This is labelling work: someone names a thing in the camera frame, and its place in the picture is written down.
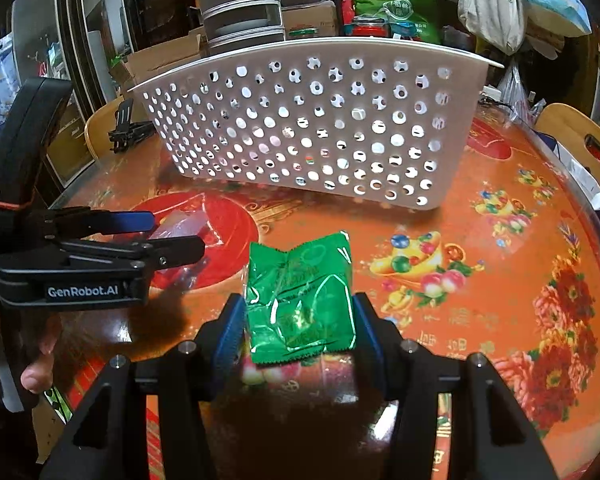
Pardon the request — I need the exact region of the green snack packet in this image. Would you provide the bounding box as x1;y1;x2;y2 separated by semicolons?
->
245;231;356;366

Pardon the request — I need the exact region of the person left hand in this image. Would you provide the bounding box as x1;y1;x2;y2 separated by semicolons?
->
0;306;64;395

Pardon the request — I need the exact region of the clear plastic bag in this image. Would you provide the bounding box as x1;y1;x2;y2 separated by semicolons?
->
148;209;215;290

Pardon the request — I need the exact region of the left wooden chair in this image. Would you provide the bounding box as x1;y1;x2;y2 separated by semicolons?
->
84;96;123;159

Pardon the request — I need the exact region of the wooden chair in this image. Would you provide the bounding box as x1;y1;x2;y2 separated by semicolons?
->
84;96;123;159
535;103;600;185

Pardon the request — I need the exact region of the black phone stand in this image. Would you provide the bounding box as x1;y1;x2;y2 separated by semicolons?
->
108;99;155;154

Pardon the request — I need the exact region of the cardboard box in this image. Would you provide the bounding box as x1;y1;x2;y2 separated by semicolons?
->
110;27;207;91

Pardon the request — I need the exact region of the red floral table cover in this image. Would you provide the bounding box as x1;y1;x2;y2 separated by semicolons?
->
55;109;600;479

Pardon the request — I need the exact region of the dark glass door cabinet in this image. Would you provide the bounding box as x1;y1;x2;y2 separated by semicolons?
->
10;0;197;188

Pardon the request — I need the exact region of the white plastic drawer tower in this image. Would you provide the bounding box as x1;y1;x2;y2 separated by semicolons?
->
196;0;286;55

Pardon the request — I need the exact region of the white perforated plastic basket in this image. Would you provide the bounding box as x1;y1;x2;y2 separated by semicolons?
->
132;37;493;210

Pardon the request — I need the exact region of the red lid glass jar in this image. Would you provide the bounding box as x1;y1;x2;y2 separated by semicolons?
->
342;16;391;38

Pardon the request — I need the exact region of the right wooden chair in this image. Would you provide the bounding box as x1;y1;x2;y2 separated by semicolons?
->
535;103;600;185

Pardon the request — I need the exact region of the beige canvas tote bag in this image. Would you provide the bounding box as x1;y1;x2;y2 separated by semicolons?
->
457;0;527;56

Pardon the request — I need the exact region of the light blue printed bag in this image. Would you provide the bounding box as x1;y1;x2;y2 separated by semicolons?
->
528;0;592;37

